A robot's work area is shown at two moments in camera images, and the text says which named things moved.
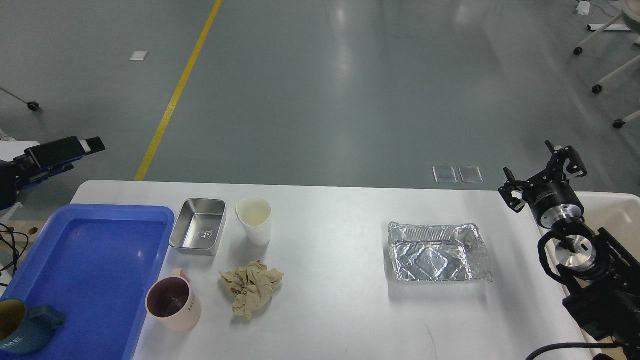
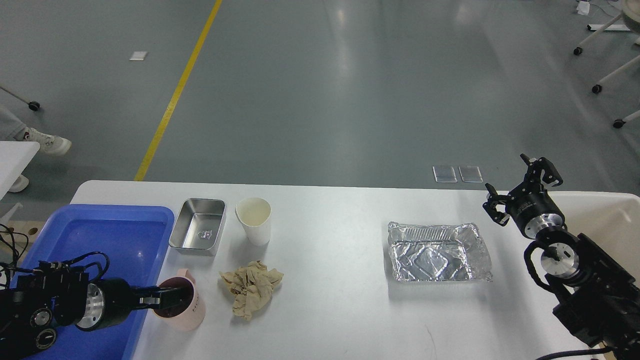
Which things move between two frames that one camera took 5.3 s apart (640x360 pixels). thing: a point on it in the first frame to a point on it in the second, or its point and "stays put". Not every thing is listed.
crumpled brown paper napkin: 251,287 stays put
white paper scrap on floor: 139,55 stays put
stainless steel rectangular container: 198,227 stays put
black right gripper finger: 575,166 to 533,173
